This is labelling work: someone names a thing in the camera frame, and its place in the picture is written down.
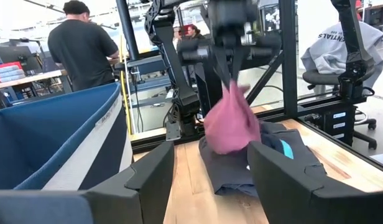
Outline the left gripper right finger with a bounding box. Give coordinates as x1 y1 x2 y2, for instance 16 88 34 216
247 141 383 224

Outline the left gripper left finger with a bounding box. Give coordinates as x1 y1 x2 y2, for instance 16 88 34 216
0 141 175 224

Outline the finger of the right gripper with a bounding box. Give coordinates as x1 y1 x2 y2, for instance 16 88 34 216
215 46 233 90
233 46 251 83

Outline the pink cloth garment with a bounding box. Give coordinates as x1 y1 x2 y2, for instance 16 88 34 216
203 79 262 156

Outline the right pile of clothes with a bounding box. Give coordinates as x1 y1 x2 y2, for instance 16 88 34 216
198 120 328 197

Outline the person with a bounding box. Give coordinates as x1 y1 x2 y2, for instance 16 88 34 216
177 24 208 43
300 21 383 94
47 0 120 93

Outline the dark sock with teal toe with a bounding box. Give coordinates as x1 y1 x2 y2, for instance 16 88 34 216
261 132 295 160

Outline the grey side table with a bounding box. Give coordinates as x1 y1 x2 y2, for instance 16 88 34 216
115 55 180 94

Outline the black office chair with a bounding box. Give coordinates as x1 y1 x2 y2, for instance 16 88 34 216
302 67 379 150

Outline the black cabinet with white labels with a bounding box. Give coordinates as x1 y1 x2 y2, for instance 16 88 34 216
303 103 358 146

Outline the navy white striped fabric basket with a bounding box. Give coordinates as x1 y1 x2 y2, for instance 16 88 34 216
0 82 134 191

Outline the light wooden workbench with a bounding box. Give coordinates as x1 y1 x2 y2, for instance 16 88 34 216
0 70 68 108

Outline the red storage box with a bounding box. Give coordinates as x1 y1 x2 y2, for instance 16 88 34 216
0 61 24 83

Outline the black monitor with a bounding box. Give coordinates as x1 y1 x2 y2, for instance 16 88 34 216
0 45 43 75

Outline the yellow cable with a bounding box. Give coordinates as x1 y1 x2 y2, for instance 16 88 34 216
119 35 132 135

